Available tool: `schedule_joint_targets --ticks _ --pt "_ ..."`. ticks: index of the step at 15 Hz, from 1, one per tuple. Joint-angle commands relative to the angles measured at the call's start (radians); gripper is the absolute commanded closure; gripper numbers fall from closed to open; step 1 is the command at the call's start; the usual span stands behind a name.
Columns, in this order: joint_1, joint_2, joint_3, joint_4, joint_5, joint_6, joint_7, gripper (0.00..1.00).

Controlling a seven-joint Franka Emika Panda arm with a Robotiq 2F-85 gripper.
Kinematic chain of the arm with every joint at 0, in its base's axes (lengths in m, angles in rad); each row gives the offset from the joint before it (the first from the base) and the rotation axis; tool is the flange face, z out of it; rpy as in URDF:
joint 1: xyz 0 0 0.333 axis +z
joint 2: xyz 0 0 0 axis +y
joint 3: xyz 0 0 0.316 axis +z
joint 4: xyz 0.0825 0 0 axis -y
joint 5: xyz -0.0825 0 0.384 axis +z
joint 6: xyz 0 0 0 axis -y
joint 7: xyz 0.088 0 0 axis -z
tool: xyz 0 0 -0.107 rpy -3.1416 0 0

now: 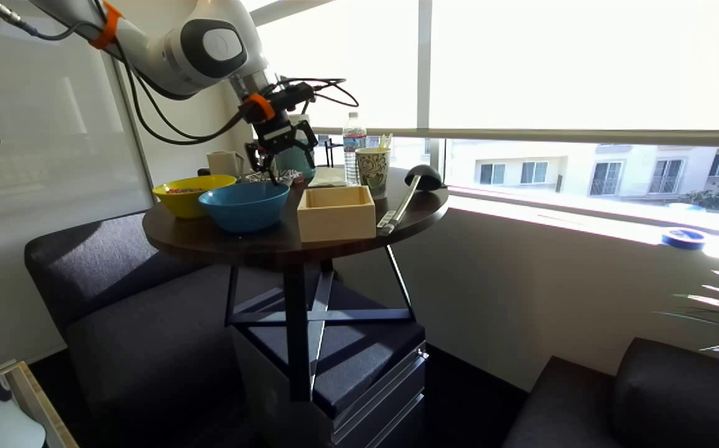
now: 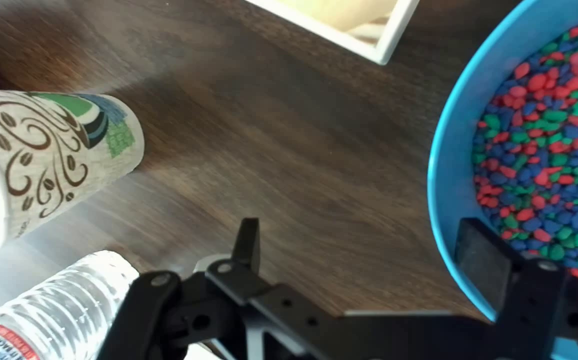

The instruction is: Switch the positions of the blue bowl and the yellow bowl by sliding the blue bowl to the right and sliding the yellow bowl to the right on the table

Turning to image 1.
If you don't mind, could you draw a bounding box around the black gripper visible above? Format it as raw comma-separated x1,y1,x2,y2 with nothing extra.
244,113,322,185

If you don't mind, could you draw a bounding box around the blue bowl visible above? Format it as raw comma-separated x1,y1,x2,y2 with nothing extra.
659,228,710,253
197,180,295,236

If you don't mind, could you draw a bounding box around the yellow bowl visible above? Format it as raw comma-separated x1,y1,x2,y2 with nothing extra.
149,172,239,225

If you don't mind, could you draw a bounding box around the blue bowl on windowsill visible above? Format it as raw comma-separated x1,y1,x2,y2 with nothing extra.
659,228,710,253

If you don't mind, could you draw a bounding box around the tall cream teal utensil holder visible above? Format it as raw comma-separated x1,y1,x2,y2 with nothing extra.
275,144,319,187

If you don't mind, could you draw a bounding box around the clear water bottle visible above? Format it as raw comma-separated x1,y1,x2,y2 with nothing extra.
342,109,370,182

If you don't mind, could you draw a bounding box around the light wooden box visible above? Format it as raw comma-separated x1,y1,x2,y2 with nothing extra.
295,182,379,248

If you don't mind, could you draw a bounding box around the floral patterned cup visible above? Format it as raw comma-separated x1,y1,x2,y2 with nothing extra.
353,134,393,202

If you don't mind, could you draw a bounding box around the round dark wood table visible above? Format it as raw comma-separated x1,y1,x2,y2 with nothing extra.
143,163,454,407

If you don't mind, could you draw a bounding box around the black ladle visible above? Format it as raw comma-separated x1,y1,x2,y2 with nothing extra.
375,163,448,236

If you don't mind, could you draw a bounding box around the dark grey sofa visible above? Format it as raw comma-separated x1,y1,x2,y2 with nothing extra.
23,209,295,448

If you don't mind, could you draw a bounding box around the white building outside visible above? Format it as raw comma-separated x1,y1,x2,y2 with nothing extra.
454,143,719,205

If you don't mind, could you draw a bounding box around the black leather armchair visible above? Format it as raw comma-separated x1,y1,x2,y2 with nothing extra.
500,336,719,448

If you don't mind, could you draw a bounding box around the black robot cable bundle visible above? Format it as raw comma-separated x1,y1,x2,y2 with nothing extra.
0,0,363,151

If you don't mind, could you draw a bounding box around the window frame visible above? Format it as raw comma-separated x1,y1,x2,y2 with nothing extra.
241,0,719,152

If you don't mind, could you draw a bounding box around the light wooden frame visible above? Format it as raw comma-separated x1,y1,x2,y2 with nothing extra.
0,356,81,448

